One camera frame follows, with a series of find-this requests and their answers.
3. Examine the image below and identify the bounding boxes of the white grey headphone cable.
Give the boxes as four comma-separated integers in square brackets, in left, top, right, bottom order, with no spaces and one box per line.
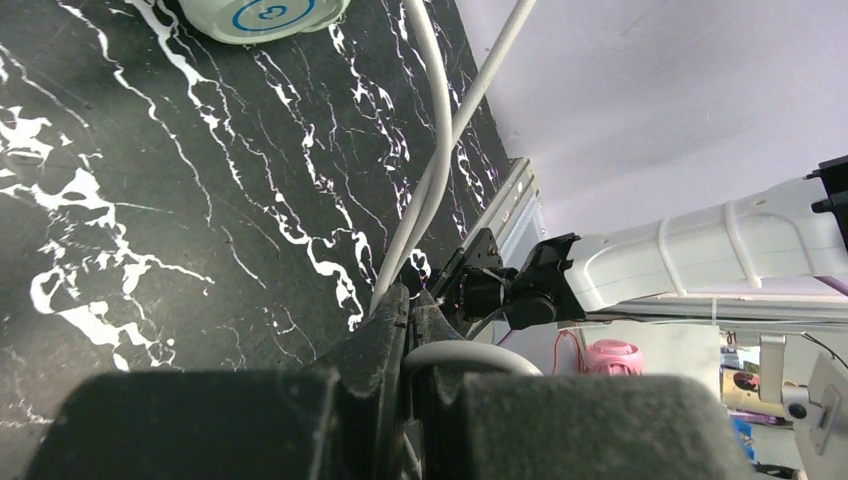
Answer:
[367,0,539,379]

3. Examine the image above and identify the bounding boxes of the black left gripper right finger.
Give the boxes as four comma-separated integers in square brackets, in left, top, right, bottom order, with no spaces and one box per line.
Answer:
[410,291,757,480]

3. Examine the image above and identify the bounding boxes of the pink round gadget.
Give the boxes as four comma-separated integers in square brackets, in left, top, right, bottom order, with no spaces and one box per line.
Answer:
[582,339,644,376]

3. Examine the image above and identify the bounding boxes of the aluminium frame rail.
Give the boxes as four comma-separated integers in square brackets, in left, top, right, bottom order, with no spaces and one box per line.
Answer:
[462,157,546,268]

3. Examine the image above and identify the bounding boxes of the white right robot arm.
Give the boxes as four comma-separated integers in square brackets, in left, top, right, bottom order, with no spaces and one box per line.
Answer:
[434,157,847,330]

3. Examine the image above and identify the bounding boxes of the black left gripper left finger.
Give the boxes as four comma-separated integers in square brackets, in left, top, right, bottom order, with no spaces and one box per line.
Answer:
[26,284,410,479]

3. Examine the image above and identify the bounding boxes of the mint green headphones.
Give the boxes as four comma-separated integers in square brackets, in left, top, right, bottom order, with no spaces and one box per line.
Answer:
[178,0,350,45]

